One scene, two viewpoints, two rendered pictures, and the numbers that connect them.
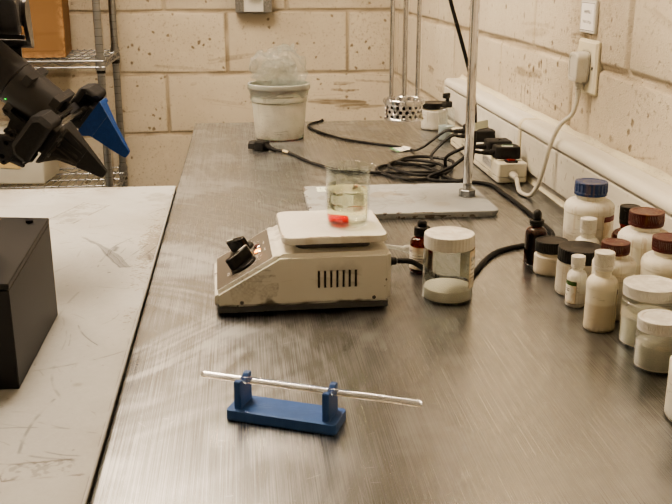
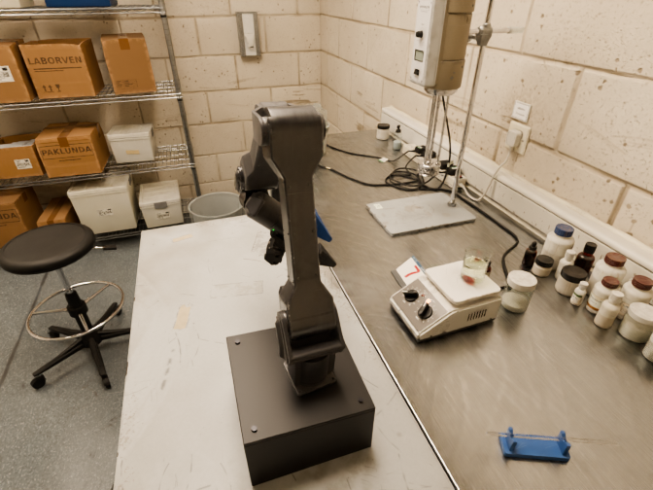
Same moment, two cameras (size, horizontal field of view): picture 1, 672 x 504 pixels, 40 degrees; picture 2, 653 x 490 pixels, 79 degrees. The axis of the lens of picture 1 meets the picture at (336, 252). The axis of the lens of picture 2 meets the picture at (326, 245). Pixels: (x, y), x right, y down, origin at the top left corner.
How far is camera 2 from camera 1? 0.68 m
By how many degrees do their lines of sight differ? 20
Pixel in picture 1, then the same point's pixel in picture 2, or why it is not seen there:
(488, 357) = (576, 363)
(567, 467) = not seen: outside the picture
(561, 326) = (585, 325)
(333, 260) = (477, 307)
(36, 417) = (403, 477)
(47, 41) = (145, 83)
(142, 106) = (194, 110)
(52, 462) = not seen: outside the picture
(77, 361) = (380, 407)
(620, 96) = (547, 161)
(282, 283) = (451, 323)
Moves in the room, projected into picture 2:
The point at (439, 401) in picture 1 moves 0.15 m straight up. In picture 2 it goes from (589, 412) to (625, 354)
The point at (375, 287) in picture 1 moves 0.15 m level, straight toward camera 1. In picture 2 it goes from (492, 314) to (534, 369)
